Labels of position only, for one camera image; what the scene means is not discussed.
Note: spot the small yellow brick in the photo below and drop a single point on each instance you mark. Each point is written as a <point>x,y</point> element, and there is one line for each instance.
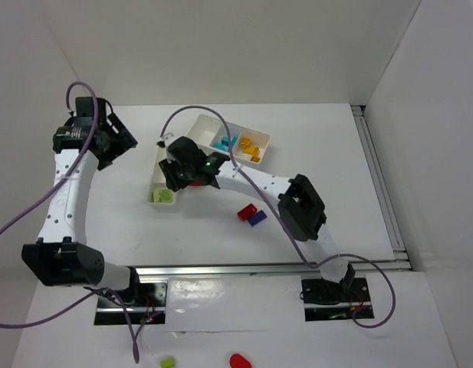
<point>245,143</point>

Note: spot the yellow curved striped brick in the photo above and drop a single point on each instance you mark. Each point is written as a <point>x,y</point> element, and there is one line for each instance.
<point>254,152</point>

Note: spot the narrow white divided tray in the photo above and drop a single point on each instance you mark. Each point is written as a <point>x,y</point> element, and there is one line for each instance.
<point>158,180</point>

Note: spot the wide white divided bin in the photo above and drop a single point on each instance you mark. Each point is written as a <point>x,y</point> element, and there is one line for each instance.
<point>207,131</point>

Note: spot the aluminium rail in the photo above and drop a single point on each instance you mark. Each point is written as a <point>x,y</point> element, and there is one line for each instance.
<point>401,264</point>
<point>379,183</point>

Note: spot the aluminium right side rail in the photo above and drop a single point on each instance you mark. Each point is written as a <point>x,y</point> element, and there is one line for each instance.
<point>379,183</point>

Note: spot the long teal brick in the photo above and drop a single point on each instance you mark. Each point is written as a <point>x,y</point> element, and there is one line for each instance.
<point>226,144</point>

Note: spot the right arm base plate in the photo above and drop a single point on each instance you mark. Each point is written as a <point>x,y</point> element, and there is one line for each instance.
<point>323,303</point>

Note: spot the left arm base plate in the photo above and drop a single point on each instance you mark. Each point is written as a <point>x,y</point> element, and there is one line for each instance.
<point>145,304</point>

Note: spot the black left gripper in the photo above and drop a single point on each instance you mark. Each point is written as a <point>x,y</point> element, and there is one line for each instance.
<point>119,139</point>

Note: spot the aluminium front rail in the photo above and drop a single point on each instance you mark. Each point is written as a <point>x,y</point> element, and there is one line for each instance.
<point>401,264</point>

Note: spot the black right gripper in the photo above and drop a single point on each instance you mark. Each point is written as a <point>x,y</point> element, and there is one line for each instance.
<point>171,175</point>

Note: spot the red brick by purple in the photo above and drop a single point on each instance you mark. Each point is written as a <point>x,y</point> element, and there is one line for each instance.
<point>247,212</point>

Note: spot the lone lime brick front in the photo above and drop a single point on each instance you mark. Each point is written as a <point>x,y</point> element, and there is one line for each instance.
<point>165,196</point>

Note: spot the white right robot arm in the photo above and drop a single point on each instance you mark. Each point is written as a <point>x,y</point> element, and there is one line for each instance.
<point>294,201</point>

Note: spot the lime brick on foreground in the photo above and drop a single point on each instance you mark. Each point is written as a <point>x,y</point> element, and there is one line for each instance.
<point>168,362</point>

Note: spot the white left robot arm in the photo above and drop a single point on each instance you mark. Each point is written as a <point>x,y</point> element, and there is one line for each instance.
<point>91,139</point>

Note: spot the red rounded foreground piece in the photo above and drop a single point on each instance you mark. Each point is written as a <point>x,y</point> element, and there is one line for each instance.
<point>236,360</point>

